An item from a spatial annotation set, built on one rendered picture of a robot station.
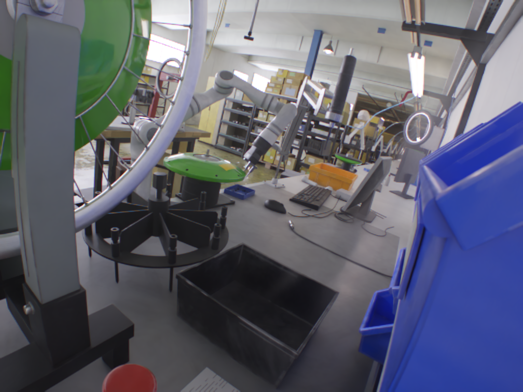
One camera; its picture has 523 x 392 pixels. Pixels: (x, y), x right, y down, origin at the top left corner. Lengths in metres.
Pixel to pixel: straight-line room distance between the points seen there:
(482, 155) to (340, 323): 0.50
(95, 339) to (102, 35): 0.35
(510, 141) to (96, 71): 0.38
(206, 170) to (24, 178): 0.73
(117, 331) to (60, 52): 0.32
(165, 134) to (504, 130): 0.41
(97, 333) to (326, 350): 0.41
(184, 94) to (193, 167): 0.50
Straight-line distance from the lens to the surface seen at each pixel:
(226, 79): 1.24
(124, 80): 0.37
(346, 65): 0.82
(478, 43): 2.28
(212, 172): 0.92
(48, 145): 0.25
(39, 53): 0.25
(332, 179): 1.92
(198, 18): 0.47
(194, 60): 0.46
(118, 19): 0.35
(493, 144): 0.26
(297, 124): 1.37
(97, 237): 0.65
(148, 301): 0.58
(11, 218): 0.45
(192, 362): 0.49
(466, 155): 0.26
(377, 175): 1.34
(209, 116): 8.18
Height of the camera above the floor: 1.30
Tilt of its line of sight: 19 degrees down
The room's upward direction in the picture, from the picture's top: 14 degrees clockwise
